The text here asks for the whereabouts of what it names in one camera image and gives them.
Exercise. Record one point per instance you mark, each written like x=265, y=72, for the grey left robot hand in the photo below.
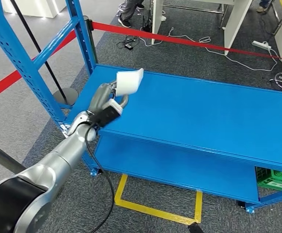
x=99, y=98

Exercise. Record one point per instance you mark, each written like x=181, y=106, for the white plastic car part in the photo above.
x=128, y=82

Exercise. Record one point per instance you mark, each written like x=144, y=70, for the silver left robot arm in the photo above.
x=58, y=160

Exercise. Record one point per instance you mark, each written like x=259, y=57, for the blue metal shelf rack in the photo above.
x=192, y=109

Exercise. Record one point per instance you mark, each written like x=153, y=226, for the black pole grey base stanchion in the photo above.
x=69, y=95

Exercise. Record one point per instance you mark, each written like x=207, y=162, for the black power adapter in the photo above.
x=128, y=47

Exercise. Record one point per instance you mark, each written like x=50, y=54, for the red barrier belt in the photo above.
x=2, y=85
x=136, y=32

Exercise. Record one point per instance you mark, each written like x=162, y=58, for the black wifi router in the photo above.
x=146, y=28

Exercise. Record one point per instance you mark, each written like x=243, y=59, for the person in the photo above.
x=128, y=9
x=262, y=8

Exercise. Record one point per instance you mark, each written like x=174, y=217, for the white display platform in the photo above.
x=34, y=8

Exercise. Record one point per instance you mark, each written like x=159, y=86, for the chrome stanchion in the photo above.
x=2, y=157

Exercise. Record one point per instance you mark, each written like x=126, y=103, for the white desk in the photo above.
x=236, y=25

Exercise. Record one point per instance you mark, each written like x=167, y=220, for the white power strip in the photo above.
x=261, y=45

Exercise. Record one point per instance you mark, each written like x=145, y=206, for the green plastic crate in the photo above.
x=276, y=181

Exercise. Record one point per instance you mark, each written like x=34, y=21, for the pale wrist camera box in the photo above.
x=107, y=115

